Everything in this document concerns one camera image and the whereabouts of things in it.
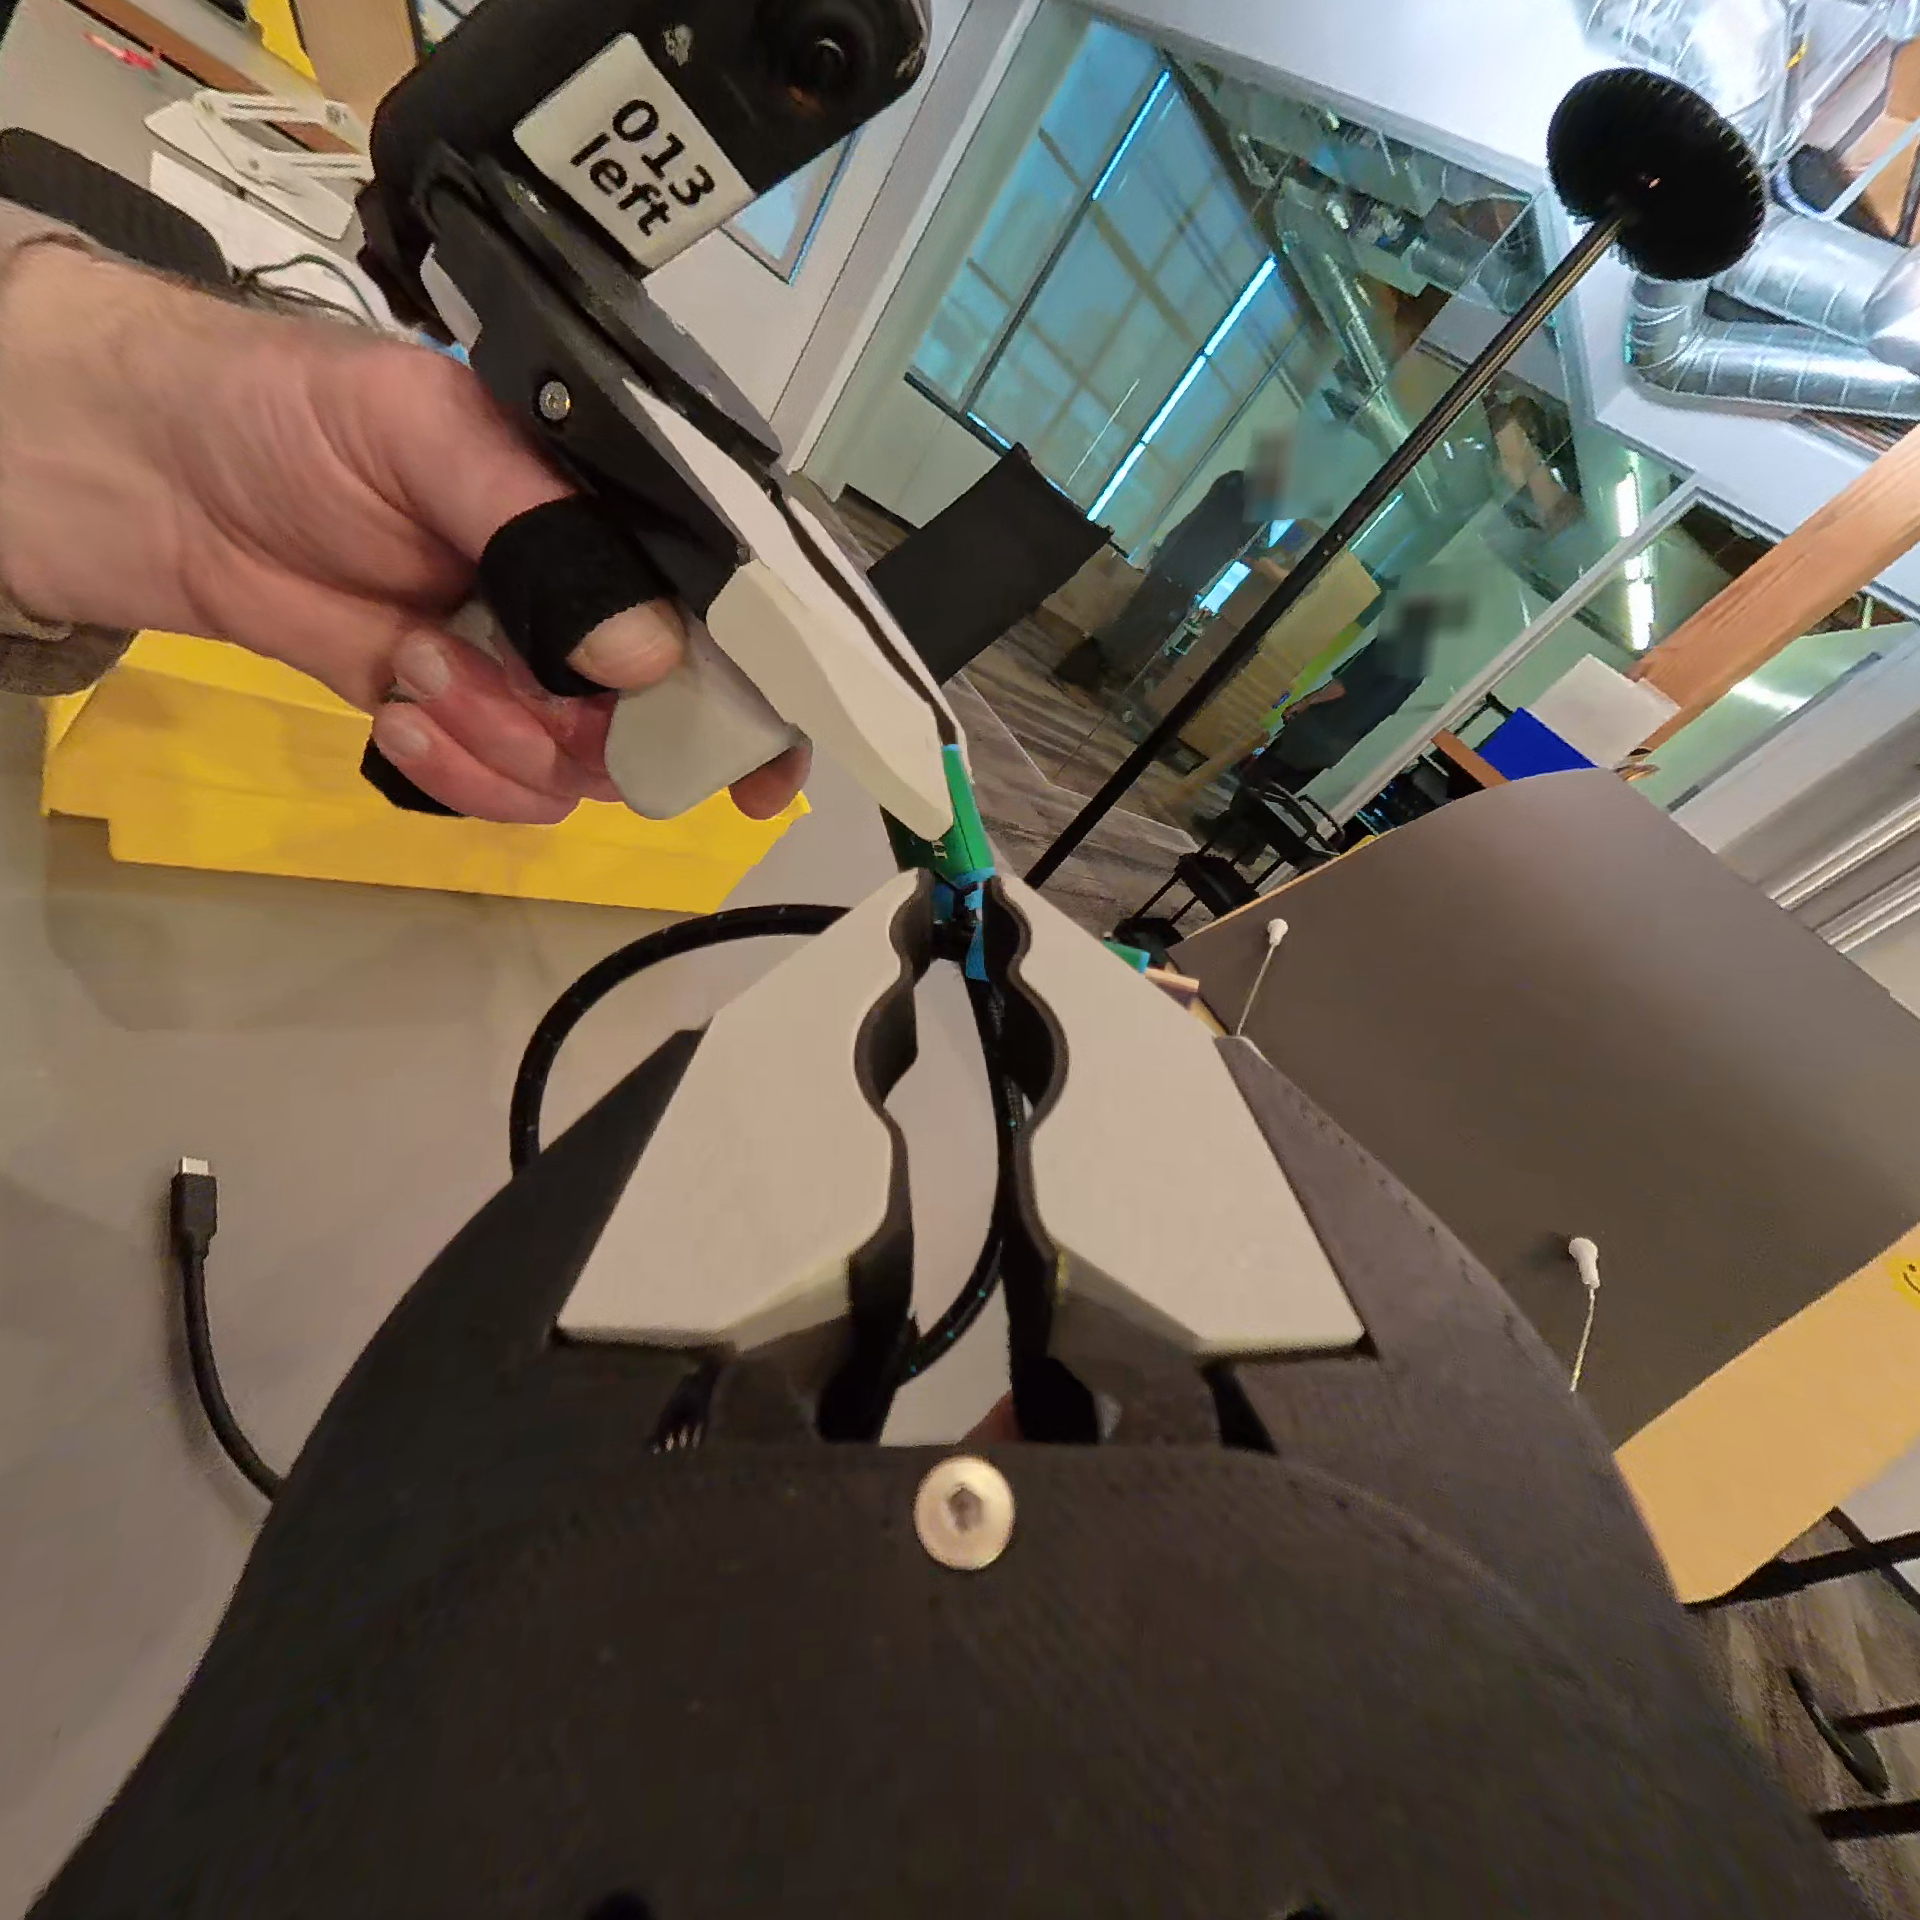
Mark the white laptop stand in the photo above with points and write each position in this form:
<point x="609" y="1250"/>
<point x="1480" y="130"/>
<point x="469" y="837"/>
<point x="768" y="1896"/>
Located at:
<point x="271" y="126"/>
<point x="1582" y="1275"/>

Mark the blue plastic bin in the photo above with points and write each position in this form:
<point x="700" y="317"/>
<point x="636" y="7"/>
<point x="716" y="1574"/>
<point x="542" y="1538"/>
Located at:
<point x="1537" y="748"/>

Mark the yellow plastic bin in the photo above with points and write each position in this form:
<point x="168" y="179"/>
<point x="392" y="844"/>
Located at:
<point x="241" y="780"/>

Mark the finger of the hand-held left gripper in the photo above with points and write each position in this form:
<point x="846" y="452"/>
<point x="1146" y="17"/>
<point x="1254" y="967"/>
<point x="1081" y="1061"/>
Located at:
<point x="855" y="616"/>
<point x="811" y="675"/>

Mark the wooden board with black surface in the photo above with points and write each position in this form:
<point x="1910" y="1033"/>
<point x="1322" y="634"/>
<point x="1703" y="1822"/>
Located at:
<point x="1561" y="1020"/>

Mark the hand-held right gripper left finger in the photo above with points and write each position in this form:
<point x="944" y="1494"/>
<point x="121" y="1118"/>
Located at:
<point x="736" y="1186"/>

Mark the wooden ceiling beam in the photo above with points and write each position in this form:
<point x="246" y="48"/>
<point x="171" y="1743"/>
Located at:
<point x="1801" y="585"/>

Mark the black pole with round base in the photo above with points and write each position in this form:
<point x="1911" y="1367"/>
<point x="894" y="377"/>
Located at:
<point x="1657" y="165"/>

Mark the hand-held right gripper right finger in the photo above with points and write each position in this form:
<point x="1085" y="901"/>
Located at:
<point x="1187" y="1186"/>

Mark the silver ventilation ducts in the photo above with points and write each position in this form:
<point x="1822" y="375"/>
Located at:
<point x="1801" y="270"/>

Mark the person's left hand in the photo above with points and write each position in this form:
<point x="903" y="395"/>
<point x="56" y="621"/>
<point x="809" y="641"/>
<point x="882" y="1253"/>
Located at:
<point x="271" y="480"/>

